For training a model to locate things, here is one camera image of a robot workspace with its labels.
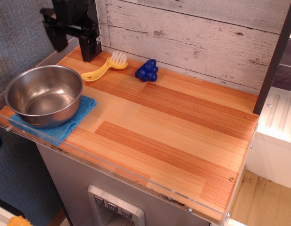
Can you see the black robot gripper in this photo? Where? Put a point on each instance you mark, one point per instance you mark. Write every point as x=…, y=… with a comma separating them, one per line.
x=77, y=18

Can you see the yellow brush white bristles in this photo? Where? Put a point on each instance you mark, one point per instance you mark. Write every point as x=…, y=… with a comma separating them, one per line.
x=118, y=60

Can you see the stainless steel bowl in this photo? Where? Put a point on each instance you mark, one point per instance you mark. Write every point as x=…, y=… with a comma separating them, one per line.
x=46, y=96

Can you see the blue toy grape bunch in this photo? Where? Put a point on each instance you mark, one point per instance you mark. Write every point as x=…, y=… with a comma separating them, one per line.
x=148, y=71

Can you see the clear acrylic table guard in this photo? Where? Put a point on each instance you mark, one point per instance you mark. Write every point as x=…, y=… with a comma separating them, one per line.
x=186, y=145

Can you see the silver dispenser panel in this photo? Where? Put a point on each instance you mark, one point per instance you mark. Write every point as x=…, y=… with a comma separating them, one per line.
x=108, y=208

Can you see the orange object bottom left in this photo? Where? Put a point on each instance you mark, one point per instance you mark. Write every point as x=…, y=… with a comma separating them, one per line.
x=18, y=221

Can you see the white toy sink unit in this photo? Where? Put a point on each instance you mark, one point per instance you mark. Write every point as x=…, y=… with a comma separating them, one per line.
x=269, y=155

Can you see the dark right frame post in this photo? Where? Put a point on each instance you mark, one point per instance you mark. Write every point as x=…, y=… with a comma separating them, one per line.
x=274, y=63

